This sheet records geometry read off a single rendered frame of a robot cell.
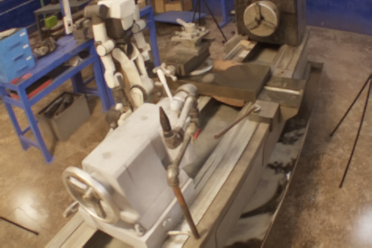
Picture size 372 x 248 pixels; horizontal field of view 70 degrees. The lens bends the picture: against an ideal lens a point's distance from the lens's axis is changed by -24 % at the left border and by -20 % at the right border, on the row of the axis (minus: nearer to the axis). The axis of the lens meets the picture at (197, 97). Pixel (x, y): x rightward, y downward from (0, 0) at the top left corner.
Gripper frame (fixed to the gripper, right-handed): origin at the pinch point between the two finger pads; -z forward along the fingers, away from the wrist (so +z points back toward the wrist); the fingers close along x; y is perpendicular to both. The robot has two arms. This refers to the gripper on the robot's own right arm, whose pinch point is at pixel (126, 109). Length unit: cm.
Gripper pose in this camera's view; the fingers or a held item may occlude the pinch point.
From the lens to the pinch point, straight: 238.7
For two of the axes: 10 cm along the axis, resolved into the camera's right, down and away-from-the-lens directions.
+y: 3.8, -5.0, 7.8
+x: 8.8, -0.6, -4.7
